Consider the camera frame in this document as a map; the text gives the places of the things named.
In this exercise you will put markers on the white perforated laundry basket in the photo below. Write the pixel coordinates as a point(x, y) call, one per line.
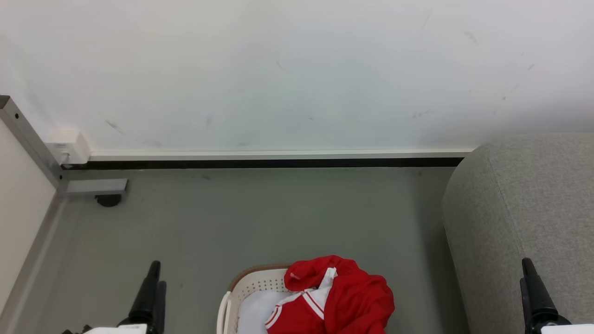
point(257, 283)

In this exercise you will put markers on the black and white baseboard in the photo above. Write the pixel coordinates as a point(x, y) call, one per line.
point(278, 158)

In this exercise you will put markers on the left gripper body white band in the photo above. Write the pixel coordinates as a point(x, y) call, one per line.
point(125, 327)

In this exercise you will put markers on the white cloth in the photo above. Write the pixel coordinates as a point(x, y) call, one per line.
point(255, 311)

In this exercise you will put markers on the grey fabric sofa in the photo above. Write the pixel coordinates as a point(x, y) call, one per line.
point(519, 208)

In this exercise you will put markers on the grey metal partition frame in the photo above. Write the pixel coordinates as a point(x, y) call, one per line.
point(32, 144)

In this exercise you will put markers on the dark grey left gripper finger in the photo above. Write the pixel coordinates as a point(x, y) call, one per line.
point(160, 301)
point(147, 297)

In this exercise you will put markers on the red and white garment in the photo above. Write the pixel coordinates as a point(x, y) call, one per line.
point(357, 297)

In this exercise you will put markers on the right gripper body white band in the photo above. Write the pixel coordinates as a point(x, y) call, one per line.
point(557, 326)

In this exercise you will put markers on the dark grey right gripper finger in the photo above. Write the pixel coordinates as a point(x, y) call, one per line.
point(536, 297)
point(523, 299)

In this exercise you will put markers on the black partition foot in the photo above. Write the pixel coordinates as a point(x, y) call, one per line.
point(108, 200)

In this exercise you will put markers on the white wall socket box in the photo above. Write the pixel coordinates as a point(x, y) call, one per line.
point(69, 146)

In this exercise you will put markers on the beige partition panel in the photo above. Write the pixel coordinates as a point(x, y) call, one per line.
point(21, 208)

